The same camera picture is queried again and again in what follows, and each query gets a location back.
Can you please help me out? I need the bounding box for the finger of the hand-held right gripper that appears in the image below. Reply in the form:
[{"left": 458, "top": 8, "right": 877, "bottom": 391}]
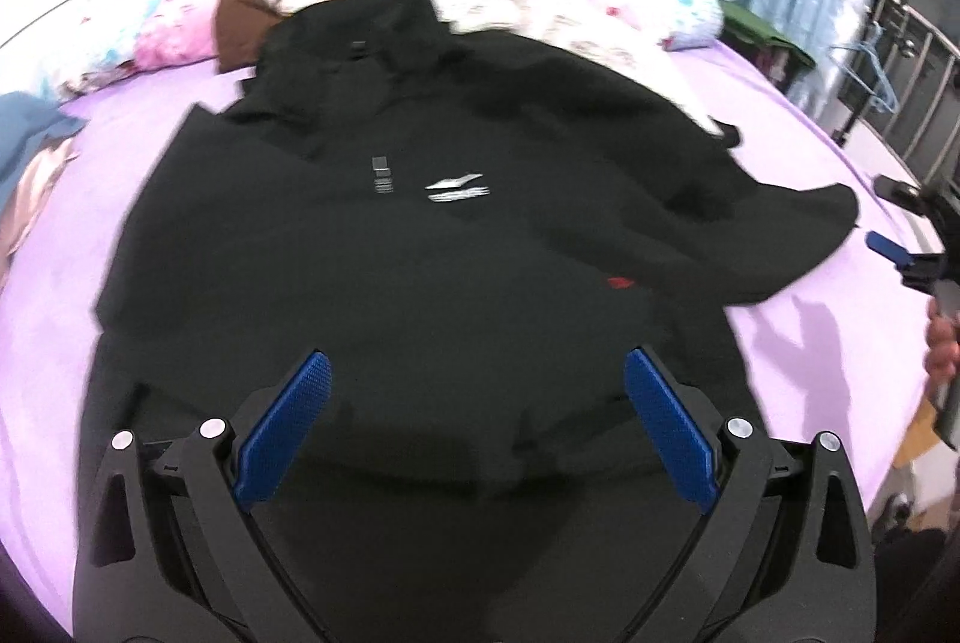
[
  {"left": 864, "top": 230, "right": 944, "bottom": 292},
  {"left": 874, "top": 176, "right": 932, "bottom": 211}
]

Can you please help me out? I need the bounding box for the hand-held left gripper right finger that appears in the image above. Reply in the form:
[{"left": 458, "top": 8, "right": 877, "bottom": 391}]
[{"left": 622, "top": 346, "right": 877, "bottom": 643}]

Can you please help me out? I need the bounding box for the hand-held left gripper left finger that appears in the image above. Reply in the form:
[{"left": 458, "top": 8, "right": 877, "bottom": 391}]
[{"left": 71, "top": 348, "right": 333, "bottom": 643}]

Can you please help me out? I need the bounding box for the black jacket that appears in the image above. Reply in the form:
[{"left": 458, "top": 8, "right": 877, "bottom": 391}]
[{"left": 94, "top": 0, "right": 860, "bottom": 539}]

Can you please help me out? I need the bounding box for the blue clothes hanger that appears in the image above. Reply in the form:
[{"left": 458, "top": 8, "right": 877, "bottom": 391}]
[{"left": 832, "top": 24, "right": 901, "bottom": 115}]

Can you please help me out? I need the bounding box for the person's right hand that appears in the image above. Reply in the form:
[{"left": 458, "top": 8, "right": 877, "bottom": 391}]
[{"left": 925, "top": 298, "right": 960, "bottom": 383}]

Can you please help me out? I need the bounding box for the purple bed sheet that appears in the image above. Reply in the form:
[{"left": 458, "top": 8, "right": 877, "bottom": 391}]
[{"left": 0, "top": 39, "right": 946, "bottom": 614}]

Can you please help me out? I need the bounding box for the beige satin cloth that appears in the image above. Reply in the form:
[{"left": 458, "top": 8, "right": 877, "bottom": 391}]
[{"left": 0, "top": 137, "right": 80, "bottom": 284}]

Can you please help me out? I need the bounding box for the blue pillow with orange print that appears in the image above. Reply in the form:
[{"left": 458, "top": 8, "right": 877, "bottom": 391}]
[{"left": 0, "top": 92, "right": 87, "bottom": 209}]

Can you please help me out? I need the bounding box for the brown printed cloth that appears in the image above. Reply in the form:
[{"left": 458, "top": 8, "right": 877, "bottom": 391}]
[{"left": 214, "top": 0, "right": 357, "bottom": 74}]

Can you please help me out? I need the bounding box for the metal bed rail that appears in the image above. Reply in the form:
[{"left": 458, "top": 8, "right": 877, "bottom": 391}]
[{"left": 836, "top": 0, "right": 960, "bottom": 183}]

